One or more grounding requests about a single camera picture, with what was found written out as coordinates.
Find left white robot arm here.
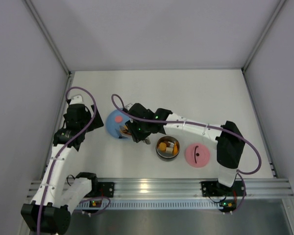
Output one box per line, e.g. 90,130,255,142
21,103,104,235

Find round steel lunch box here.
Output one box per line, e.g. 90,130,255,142
155,136,180,162

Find left aluminium frame post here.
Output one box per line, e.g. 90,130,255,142
22,0,71,77

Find aluminium frame post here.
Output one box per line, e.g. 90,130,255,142
22,0,71,77
242,0,290,73

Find beige cube food piece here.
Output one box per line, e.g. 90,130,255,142
165,147,174,154

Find dark brown stick food piece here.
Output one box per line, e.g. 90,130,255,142
118,136,128,140

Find orange round food piece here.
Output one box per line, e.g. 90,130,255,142
158,142,167,152

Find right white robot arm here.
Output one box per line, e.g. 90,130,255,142
125,103,245,189

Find purple cable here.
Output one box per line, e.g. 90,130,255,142
36,87,111,235
111,94,262,216

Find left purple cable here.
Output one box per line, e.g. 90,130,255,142
36,87,111,235

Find pink round lid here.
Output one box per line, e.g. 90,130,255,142
184,142,210,168

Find pink round food piece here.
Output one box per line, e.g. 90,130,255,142
115,116,123,123

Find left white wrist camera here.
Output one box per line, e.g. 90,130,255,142
70,94,84,105

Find right aluminium frame post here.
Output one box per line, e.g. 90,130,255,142
242,0,290,73

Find metal tongs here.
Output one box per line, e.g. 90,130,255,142
119,125,151,145

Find blue plastic plate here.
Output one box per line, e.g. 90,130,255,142
105,110,130,139

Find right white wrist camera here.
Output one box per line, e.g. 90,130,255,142
123,103,133,113

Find red-brown shrimp food piece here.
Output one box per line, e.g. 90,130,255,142
122,129,131,136

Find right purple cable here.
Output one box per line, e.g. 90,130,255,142
111,94,262,216

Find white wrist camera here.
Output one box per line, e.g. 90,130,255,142
123,103,133,113
70,94,84,105

